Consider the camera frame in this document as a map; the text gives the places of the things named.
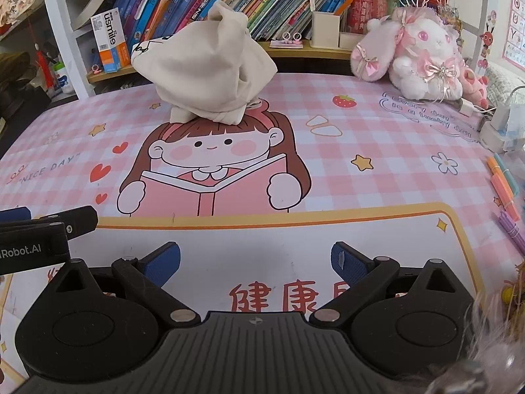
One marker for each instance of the row of colourful books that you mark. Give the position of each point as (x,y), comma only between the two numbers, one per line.
(266,0)

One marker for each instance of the grey fluffy fur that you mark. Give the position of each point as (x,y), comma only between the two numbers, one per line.
(484,353)

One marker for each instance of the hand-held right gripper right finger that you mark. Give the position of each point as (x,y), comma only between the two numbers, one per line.
(348,263)

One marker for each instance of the red tassel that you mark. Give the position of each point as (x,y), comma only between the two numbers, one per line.
(41,59)

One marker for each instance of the white square pen holder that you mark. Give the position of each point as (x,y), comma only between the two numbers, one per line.
(325,28)

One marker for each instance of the white charger adapter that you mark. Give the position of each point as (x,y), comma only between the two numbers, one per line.
(466,106)

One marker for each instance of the alphabet wall poster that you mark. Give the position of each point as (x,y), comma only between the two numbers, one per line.
(516,20)

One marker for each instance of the pink white plush bunny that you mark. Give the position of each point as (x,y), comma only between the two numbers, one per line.
(422,49)

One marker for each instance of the purple pastel stick bundle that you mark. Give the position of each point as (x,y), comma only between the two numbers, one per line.
(512,232)

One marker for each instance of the floral card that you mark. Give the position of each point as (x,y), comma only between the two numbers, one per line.
(18,0)

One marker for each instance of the white charging device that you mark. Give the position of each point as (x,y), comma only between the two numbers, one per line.
(498,131)

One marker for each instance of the small cream desk box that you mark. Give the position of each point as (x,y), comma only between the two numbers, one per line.
(352,40)

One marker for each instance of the cream t-shirt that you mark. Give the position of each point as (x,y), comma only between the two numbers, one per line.
(197,69)

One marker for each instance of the small pink plush toy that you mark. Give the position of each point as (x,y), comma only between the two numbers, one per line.
(473,86)

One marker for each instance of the white and wood bookshelf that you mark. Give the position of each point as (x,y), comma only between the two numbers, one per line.
(311,53)

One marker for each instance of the black bag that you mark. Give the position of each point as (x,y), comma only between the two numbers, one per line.
(20,98)

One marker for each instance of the deer wall sticker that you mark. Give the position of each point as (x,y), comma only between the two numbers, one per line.
(488,41)

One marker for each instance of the pink checked desk mat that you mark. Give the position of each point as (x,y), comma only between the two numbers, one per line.
(369,164)

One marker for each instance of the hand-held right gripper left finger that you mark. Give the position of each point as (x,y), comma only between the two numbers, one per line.
(164,262)

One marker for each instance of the large white orange box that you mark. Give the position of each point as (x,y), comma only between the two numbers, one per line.
(113,41)

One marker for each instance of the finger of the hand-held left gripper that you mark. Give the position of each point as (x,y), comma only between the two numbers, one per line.
(14,214)
(82,219)

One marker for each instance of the red thick book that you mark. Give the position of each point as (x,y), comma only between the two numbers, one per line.
(375,8)

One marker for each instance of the bunch of pens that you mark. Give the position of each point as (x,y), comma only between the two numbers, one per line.
(51,57)

